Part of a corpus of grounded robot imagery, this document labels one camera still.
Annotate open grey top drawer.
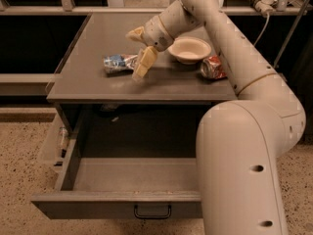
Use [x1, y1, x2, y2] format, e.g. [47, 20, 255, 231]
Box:
[30, 106, 204, 220]

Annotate white paper bowl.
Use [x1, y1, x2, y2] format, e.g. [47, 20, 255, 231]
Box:
[167, 36, 212, 65]

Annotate crushed red soda can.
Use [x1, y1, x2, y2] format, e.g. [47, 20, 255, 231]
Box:
[201, 56, 226, 79]

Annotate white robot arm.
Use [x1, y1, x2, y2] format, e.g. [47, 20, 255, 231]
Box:
[126, 0, 306, 235]

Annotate black drawer handle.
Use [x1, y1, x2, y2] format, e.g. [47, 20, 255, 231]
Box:
[133, 205, 172, 220]

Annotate white power cable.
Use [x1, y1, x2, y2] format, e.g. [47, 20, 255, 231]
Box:
[252, 12, 272, 47]

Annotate crushed blue silver redbull can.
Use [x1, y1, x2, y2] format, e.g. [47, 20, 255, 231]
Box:
[103, 54, 137, 74]

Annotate grey metal drawer cabinet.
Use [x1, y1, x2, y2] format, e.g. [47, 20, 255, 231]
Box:
[47, 12, 236, 131]

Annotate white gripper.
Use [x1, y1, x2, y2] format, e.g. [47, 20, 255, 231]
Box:
[125, 16, 174, 81]

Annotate white power strip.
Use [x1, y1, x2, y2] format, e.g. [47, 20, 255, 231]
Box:
[248, 0, 274, 16]

